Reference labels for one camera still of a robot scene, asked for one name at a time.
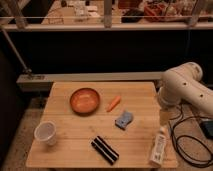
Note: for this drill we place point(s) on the orange carrot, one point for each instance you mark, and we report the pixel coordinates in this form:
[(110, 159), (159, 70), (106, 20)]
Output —
[(113, 103)]

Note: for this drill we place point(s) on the blue sponge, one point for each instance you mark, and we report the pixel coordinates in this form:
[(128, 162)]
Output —
[(124, 119)]

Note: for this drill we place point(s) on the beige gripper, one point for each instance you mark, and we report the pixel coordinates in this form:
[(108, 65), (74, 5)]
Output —
[(164, 116)]

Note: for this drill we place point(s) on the orange round plate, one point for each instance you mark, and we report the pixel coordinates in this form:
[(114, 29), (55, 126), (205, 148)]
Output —
[(84, 101)]

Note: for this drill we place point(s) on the white plastic cup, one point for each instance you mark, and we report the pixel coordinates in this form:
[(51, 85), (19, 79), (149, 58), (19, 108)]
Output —
[(45, 133)]

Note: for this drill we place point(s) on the diagonal metal strut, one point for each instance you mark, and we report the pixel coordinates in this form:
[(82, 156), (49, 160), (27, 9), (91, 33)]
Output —
[(26, 69)]

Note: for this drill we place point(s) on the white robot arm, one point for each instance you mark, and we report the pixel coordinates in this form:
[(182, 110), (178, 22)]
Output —
[(183, 83)]

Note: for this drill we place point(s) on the grey metal rail beam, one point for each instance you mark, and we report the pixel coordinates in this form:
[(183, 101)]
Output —
[(43, 82)]

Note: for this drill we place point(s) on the black striped box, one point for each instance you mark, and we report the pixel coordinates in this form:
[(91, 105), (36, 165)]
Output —
[(105, 150)]

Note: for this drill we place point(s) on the black device on floor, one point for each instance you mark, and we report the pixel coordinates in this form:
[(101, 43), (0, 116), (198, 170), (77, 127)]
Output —
[(207, 128)]

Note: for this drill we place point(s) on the white squeeze bottle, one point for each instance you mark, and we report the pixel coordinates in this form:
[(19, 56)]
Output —
[(158, 149)]

